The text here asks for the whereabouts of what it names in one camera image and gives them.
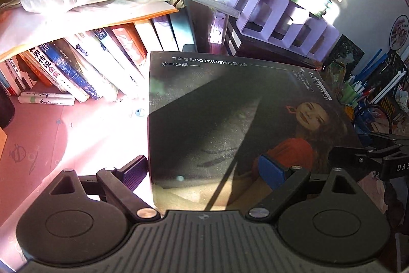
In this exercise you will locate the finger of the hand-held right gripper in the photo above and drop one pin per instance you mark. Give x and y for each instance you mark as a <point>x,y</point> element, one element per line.
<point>354,156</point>
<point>388,138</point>

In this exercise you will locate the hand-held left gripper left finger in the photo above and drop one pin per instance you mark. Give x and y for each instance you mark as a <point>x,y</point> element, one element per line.
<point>135,171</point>

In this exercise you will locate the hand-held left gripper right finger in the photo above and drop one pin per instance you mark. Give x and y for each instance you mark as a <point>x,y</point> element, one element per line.
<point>271,172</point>

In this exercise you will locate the box lid with portrait print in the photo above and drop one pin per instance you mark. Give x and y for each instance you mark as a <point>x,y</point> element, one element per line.
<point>230,119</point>

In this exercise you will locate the pink desktop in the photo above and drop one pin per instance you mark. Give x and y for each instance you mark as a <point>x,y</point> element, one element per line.
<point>80,138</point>

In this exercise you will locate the round black framed mirror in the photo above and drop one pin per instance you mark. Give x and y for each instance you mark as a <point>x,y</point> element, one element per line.
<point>372,119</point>

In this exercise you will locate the black mesh rack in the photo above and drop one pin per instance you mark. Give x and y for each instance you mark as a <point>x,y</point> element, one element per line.
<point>396,97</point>

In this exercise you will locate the white rod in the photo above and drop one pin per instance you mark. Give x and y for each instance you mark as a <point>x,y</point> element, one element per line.
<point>388,87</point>

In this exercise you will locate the green pen holder with pens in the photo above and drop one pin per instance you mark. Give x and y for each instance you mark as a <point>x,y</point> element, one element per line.
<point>353,90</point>

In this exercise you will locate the blue tubes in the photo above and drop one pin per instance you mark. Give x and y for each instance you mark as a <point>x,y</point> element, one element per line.
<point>372,65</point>

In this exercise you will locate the dark picture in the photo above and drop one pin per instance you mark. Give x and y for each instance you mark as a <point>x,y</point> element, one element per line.
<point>345,55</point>

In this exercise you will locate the row of leaning books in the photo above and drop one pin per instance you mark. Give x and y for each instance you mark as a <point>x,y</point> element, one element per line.
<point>96,62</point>

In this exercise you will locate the black box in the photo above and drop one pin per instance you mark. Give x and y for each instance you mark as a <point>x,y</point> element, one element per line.
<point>255,47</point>

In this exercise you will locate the black thermos bottle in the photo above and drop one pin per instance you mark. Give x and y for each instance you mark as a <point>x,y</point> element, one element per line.
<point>5,106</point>

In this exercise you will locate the purple patterned case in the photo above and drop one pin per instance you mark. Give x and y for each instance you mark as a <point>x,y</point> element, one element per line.
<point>218,28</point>

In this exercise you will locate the purple desk organizer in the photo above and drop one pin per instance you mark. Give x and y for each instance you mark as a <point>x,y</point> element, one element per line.
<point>274,17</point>

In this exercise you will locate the large orange envelope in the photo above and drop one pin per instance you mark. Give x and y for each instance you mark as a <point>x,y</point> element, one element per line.
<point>48,26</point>

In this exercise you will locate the round wall plate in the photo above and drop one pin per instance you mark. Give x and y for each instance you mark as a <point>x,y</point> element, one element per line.
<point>400,33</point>

